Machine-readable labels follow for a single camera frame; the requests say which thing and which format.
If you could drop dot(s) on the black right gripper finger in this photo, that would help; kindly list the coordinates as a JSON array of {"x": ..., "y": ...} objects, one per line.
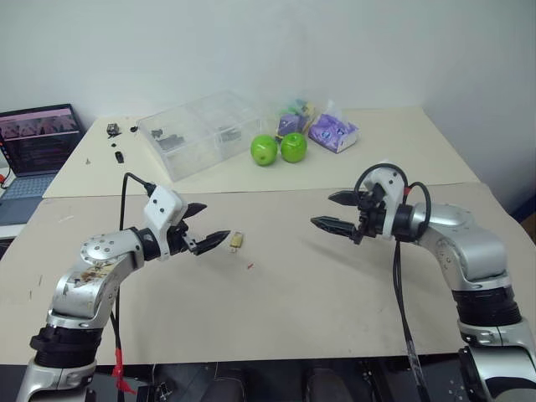
[
  {"x": 343, "y": 197},
  {"x": 333, "y": 225}
]

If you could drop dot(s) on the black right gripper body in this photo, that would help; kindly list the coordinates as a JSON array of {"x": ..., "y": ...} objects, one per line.
[{"x": 370, "y": 218}]

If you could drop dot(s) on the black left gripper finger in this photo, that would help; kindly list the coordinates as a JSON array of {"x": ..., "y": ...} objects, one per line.
[
  {"x": 196, "y": 209},
  {"x": 214, "y": 240}
]

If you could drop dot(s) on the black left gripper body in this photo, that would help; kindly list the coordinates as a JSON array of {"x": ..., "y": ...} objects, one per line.
[{"x": 181, "y": 239}]

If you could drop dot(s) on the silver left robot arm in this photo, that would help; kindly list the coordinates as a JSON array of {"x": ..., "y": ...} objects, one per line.
[{"x": 98, "y": 251}]

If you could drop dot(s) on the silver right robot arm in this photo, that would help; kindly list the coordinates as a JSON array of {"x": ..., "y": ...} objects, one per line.
[{"x": 473, "y": 245}]

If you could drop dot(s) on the purple tissue pack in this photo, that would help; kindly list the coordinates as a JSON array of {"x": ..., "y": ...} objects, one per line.
[{"x": 333, "y": 132}]

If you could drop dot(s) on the green apple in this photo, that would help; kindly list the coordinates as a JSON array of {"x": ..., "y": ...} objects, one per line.
[
  {"x": 294, "y": 147},
  {"x": 264, "y": 150}
]

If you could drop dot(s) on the clear plastic organizer box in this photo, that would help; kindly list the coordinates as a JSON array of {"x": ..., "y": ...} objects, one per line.
[{"x": 197, "y": 134}]

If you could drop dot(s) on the small black block part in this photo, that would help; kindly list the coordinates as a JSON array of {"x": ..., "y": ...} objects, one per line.
[{"x": 120, "y": 156}]

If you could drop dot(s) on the small black electronic module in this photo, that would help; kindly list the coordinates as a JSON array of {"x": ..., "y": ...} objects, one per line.
[{"x": 113, "y": 129}]

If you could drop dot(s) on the red tape strip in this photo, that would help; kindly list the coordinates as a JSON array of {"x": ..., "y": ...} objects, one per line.
[{"x": 120, "y": 370}]

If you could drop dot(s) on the open laptop computer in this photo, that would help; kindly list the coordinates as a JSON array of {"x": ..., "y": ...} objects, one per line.
[{"x": 35, "y": 146}]

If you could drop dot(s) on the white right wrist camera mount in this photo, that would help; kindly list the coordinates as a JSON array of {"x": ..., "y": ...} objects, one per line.
[{"x": 392, "y": 201}]

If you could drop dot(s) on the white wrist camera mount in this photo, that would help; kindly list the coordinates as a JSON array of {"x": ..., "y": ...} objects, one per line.
[
  {"x": 163, "y": 206},
  {"x": 392, "y": 201}
]

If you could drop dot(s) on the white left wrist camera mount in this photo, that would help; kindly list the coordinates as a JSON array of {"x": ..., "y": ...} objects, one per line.
[{"x": 163, "y": 206}]

